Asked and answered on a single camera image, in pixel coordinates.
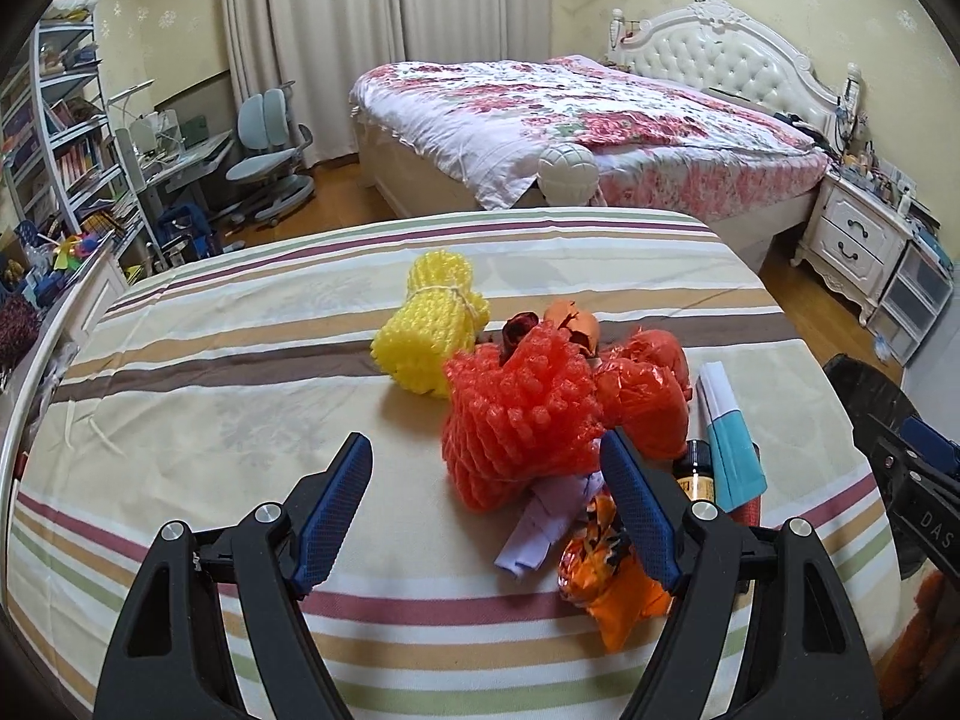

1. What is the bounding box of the plastic drawer unit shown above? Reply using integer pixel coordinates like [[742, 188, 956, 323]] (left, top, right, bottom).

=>
[[874, 240, 955, 368]]

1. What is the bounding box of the white tufted bed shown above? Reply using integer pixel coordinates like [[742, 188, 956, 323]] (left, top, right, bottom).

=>
[[349, 0, 845, 271]]

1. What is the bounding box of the small brown bottle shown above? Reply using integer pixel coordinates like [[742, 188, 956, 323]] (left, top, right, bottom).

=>
[[671, 441, 719, 503]]

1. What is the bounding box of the white study desk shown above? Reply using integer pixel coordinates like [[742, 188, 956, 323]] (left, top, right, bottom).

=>
[[112, 109, 237, 241]]

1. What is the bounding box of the black trash bin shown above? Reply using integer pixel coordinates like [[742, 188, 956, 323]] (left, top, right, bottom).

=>
[[821, 354, 927, 466]]

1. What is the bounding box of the grey desk chair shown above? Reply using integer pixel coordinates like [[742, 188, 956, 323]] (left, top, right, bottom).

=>
[[225, 88, 316, 226]]

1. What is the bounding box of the colorful toy pile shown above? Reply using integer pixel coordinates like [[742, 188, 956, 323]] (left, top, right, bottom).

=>
[[0, 221, 113, 308]]

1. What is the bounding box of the white bookshelf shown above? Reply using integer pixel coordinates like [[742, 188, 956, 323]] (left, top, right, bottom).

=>
[[0, 15, 151, 278]]

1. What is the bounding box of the white and teal box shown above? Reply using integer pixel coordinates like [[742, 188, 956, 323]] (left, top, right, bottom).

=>
[[694, 361, 768, 511]]

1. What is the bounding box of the striped cloth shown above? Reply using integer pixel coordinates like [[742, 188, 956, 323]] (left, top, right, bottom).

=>
[[7, 208, 912, 720]]

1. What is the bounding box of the orange plastic bag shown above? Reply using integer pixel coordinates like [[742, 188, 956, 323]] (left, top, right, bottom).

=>
[[592, 326, 691, 462]]

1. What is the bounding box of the person's right forearm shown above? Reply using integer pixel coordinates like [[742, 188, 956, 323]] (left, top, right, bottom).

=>
[[874, 566, 960, 695]]

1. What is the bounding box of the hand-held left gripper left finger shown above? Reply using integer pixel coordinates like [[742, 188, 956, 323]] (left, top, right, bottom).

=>
[[94, 431, 374, 720]]

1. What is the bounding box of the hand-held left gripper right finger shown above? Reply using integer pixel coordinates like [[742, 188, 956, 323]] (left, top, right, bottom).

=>
[[598, 427, 880, 720]]

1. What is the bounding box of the nightstand clutter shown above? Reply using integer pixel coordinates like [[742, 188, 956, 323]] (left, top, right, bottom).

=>
[[832, 67, 938, 226]]

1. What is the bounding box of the orange snack wrapper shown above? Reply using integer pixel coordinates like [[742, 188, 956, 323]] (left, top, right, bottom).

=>
[[555, 491, 674, 655]]

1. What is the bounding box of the dark red wrapper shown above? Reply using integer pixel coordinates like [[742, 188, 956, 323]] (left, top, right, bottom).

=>
[[499, 313, 542, 353]]

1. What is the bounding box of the orange foam fruit net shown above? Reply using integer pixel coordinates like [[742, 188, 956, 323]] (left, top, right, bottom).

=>
[[439, 321, 607, 512]]

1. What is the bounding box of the blue stool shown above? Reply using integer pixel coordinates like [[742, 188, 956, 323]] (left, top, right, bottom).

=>
[[154, 202, 218, 267]]

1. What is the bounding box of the purple paper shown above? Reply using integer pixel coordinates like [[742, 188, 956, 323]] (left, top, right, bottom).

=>
[[493, 474, 601, 582]]

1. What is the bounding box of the floral bed quilt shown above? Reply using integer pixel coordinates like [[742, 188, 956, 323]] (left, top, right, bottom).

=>
[[351, 54, 833, 226]]

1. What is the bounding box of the yellow foam fruit net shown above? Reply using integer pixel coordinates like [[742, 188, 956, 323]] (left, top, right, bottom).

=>
[[370, 251, 492, 400]]

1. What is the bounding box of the beige curtain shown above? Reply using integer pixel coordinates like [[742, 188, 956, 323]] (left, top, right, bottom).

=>
[[219, 0, 556, 170]]

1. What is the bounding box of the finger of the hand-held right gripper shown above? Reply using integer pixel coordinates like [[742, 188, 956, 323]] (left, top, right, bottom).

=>
[[870, 414, 960, 500], [900, 415, 960, 477]]

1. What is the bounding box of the white nightstand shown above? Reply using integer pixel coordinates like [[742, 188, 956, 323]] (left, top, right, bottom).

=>
[[793, 169, 912, 327]]

